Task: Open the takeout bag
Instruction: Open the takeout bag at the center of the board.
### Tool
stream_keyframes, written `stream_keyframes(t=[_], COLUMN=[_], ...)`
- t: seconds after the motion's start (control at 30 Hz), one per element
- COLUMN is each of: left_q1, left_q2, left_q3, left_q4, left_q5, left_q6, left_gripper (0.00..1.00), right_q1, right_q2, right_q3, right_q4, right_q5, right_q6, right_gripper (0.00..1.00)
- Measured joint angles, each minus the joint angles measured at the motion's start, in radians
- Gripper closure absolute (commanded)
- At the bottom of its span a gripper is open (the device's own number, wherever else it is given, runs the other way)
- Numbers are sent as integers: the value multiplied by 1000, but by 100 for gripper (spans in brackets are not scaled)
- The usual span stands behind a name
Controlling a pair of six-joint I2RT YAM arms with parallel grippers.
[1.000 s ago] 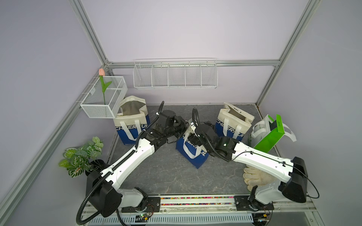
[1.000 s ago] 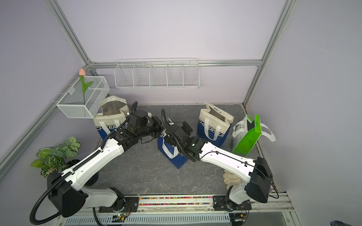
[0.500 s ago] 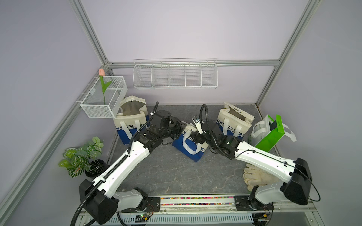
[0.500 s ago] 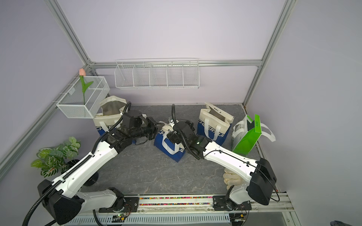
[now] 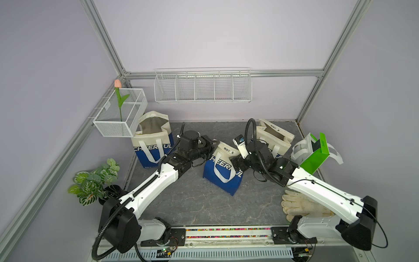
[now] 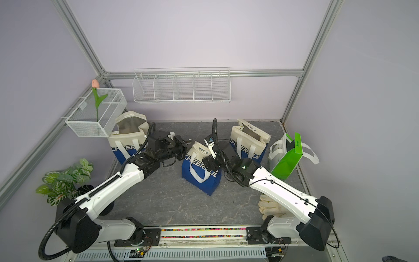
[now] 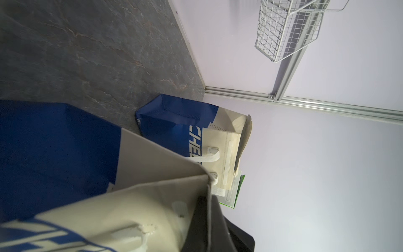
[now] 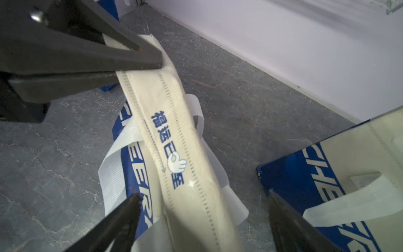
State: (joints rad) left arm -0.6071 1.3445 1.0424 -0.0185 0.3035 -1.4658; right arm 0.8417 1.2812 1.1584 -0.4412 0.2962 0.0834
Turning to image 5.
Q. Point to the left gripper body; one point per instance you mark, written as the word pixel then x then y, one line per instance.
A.
pixel 205 149

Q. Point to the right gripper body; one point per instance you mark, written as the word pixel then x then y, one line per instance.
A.
pixel 245 164

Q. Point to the green and white takeout bag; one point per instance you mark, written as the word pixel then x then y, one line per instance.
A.
pixel 310 153

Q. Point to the blue beige takeout bag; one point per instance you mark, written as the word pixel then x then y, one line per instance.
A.
pixel 152 139

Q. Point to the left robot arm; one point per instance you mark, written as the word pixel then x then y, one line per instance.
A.
pixel 121 226

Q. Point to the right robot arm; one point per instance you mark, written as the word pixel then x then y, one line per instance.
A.
pixel 354 219

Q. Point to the beige work glove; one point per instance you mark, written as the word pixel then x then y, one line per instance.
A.
pixel 297 204

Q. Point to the artificial pink tulip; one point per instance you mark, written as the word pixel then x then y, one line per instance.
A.
pixel 120 99

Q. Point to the potted green leafy plant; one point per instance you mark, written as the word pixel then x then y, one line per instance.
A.
pixel 98 185

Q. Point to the long white wire basket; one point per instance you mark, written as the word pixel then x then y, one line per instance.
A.
pixel 203 89

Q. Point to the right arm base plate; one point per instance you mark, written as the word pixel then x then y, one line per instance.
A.
pixel 286 235

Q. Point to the small white wire basket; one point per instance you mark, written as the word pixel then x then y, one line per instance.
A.
pixel 107 120

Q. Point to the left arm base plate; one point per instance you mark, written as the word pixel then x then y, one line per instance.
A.
pixel 174 237

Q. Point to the aluminium frame rail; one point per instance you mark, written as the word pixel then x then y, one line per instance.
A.
pixel 265 73

